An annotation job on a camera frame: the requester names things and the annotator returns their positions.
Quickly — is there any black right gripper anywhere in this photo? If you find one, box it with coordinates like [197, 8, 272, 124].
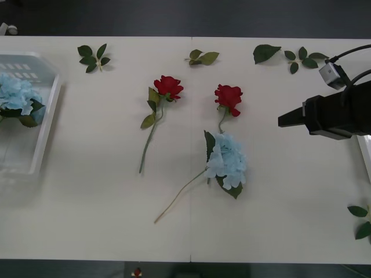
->
[277, 92, 371, 141]

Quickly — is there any red rose with green stem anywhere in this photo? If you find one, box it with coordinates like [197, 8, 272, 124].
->
[139, 75, 185, 174]
[206, 83, 243, 185]

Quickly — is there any green five-leaf twig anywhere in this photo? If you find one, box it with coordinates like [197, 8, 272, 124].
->
[283, 46, 330, 75]
[77, 43, 112, 74]

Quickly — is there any large single green leaf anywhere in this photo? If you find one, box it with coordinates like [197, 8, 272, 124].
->
[253, 43, 282, 65]

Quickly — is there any shallow white box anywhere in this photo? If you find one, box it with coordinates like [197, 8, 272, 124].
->
[0, 51, 65, 182]
[355, 135, 371, 186]

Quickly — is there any olive green leaf twig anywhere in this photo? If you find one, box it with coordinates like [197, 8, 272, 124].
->
[184, 49, 220, 66]

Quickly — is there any white caster wheel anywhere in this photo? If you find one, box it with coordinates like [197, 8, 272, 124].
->
[0, 23, 19, 37]

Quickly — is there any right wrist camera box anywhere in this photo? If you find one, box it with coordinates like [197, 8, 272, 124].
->
[318, 63, 343, 90]

